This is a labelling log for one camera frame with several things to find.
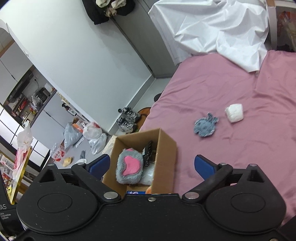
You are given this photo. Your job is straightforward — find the grey white slipper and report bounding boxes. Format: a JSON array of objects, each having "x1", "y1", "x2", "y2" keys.
[{"x1": 77, "y1": 151, "x2": 88, "y2": 164}]

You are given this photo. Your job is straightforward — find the grey fluffy plush toy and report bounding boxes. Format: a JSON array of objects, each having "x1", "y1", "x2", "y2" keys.
[{"x1": 116, "y1": 148, "x2": 144, "y2": 184}]

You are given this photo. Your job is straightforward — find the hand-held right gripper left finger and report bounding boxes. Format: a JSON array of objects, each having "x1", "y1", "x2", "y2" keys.
[{"x1": 35, "y1": 154, "x2": 122, "y2": 202}]

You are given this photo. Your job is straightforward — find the grey door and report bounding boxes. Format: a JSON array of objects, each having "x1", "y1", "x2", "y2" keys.
[{"x1": 111, "y1": 0, "x2": 176, "y2": 78}]

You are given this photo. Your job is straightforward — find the white red plastic bag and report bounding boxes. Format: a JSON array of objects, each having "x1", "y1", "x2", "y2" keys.
[{"x1": 83, "y1": 122, "x2": 102, "y2": 139}]

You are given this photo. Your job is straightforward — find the dark hanging clothes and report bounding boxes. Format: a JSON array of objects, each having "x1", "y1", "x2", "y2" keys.
[{"x1": 82, "y1": 0, "x2": 136, "y2": 25}]

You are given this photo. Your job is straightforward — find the yellow wooden frame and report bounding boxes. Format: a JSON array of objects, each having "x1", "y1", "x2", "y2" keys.
[{"x1": 9, "y1": 144, "x2": 33, "y2": 205}]

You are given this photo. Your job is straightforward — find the grey plastic bag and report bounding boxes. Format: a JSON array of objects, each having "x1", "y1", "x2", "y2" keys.
[{"x1": 63, "y1": 122, "x2": 84, "y2": 149}]

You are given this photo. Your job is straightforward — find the white sheet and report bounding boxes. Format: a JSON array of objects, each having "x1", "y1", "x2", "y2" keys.
[{"x1": 148, "y1": 0, "x2": 271, "y2": 73}]

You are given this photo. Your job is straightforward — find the clear white plastic bag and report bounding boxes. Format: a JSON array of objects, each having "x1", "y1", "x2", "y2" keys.
[{"x1": 89, "y1": 133, "x2": 107, "y2": 155}]

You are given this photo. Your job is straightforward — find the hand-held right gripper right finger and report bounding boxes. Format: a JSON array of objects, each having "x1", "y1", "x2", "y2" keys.
[{"x1": 182, "y1": 155, "x2": 269, "y2": 202}]

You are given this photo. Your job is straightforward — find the white desk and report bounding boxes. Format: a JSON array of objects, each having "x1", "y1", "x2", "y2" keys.
[{"x1": 266, "y1": 0, "x2": 296, "y2": 52}]

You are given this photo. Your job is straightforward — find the pack of water bottles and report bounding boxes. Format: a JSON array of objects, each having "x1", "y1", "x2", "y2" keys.
[{"x1": 50, "y1": 143, "x2": 68, "y2": 163}]

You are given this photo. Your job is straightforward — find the blue-grey plush toy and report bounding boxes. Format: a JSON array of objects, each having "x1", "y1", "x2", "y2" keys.
[{"x1": 194, "y1": 113, "x2": 220, "y2": 139}]

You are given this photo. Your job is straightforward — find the grey black sneaker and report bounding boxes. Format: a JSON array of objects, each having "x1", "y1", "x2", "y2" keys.
[
  {"x1": 122, "y1": 107, "x2": 140, "y2": 121},
  {"x1": 117, "y1": 117, "x2": 137, "y2": 133}
]

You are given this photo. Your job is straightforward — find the brown cardboard box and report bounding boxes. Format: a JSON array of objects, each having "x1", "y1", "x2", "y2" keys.
[{"x1": 102, "y1": 128, "x2": 178, "y2": 194}]

